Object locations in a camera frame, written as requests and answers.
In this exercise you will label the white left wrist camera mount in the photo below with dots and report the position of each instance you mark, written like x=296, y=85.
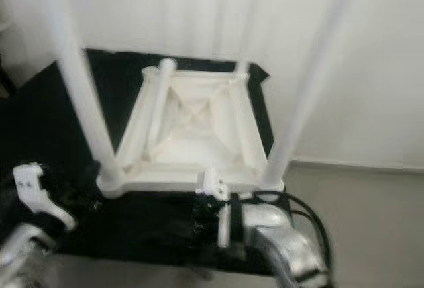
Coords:
x=36, y=192

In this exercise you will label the black tablecloth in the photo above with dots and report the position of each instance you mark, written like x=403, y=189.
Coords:
x=53, y=122

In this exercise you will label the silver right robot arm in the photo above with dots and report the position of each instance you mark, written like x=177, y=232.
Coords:
x=288, y=245

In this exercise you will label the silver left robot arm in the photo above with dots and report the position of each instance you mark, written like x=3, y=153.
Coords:
x=23, y=255

